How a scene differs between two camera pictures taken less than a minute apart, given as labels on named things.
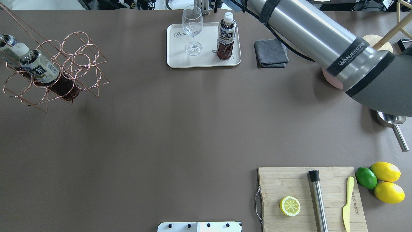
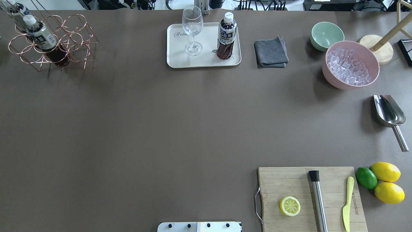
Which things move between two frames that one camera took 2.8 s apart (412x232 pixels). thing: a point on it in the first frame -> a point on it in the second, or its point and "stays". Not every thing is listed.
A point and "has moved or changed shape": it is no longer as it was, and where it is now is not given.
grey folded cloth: [270, 53] stays
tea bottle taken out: [226, 35] stays
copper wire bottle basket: [45, 74] has moved or changed shape
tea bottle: [19, 54] -> [15, 11]
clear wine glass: [192, 20] stays
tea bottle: [38, 70] -> [43, 39]
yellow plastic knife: [346, 209] stays
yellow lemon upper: [386, 171] stays
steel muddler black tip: [319, 204] stays
